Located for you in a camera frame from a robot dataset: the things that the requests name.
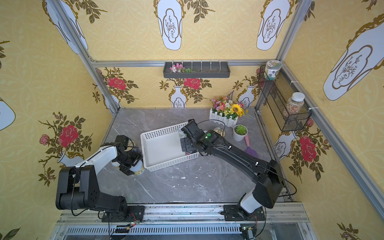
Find red black gold-top can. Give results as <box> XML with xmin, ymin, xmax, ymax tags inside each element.
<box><xmin>180</xmin><ymin>138</ymin><xmax>198</xmax><ymax>155</ymax></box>

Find yellow label white-top can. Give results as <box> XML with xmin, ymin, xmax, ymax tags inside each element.
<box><xmin>130</xmin><ymin>161</ymin><xmax>145</xmax><ymax>176</ymax></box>

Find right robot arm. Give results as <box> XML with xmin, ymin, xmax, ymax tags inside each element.
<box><xmin>181</xmin><ymin>119</ymin><xmax>284</xmax><ymax>216</ymax></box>

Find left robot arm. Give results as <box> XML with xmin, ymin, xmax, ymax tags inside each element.
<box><xmin>56</xmin><ymin>135</ymin><xmax>145</xmax><ymax>223</ymax></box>

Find white perforated plastic basket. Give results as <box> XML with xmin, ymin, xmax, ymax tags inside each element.
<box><xmin>140</xmin><ymin>122</ymin><xmax>200</xmax><ymax>172</ymax></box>

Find white picket flower box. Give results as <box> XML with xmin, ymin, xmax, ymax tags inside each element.
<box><xmin>209</xmin><ymin>97</ymin><xmax>245</xmax><ymax>128</ymax></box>

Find white pot green succulent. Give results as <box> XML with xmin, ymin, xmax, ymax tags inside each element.
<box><xmin>233</xmin><ymin>125</ymin><xmax>248</xmax><ymax>142</ymax></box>

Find purple silicone spatula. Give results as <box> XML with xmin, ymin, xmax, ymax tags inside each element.
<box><xmin>244</xmin><ymin>135</ymin><xmax>259</xmax><ymax>158</ymax></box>

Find pink artificial flowers on shelf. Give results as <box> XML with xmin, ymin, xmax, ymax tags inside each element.
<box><xmin>170</xmin><ymin>63</ymin><xmax>193</xmax><ymax>73</ymax></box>

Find white-lid glass jar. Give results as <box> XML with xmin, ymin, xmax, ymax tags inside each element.
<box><xmin>284</xmin><ymin>92</ymin><xmax>305</xmax><ymax>117</ymax></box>

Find patterned lidded jar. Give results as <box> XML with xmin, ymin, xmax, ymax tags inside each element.
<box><xmin>264</xmin><ymin>60</ymin><xmax>282</xmax><ymax>81</ymax></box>

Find aluminium corner frame post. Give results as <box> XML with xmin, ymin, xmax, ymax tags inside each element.
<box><xmin>47</xmin><ymin>1</ymin><xmax>120</xmax><ymax>116</ymax></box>

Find grey wall shelf tray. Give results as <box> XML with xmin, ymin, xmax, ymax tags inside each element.
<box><xmin>163</xmin><ymin>60</ymin><xmax>231</xmax><ymax>79</ymax></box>

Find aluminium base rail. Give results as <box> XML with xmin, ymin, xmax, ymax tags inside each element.
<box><xmin>50</xmin><ymin>203</ymin><xmax>317</xmax><ymax>240</ymax></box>

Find black wire wall basket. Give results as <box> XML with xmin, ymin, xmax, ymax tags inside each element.
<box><xmin>258</xmin><ymin>66</ymin><xmax>312</xmax><ymax>132</ymax></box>

